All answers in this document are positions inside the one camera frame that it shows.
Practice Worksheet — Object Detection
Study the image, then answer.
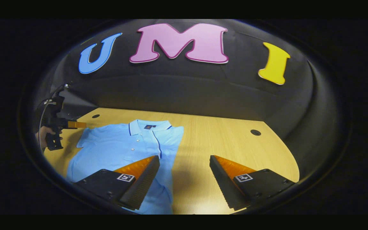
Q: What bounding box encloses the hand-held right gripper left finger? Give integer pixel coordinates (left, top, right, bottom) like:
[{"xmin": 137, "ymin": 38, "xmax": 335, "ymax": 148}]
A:
[{"xmin": 74, "ymin": 155, "xmax": 161, "ymax": 211}]

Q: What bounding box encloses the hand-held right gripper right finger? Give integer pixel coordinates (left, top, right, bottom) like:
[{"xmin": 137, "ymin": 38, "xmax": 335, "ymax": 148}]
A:
[{"xmin": 209, "ymin": 155, "xmax": 296, "ymax": 211}]

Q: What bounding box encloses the light blue T-shirt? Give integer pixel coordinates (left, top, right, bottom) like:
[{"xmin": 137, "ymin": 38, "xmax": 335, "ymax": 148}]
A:
[{"xmin": 66, "ymin": 119, "xmax": 184, "ymax": 214}]

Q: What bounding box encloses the black backdrop cloth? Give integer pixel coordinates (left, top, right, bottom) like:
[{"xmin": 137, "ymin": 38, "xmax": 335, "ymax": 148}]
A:
[{"xmin": 34, "ymin": 19, "xmax": 341, "ymax": 179}]

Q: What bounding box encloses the thin white cable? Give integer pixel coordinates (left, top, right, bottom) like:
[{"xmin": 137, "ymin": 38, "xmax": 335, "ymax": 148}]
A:
[{"xmin": 38, "ymin": 99, "xmax": 57, "ymax": 151}]

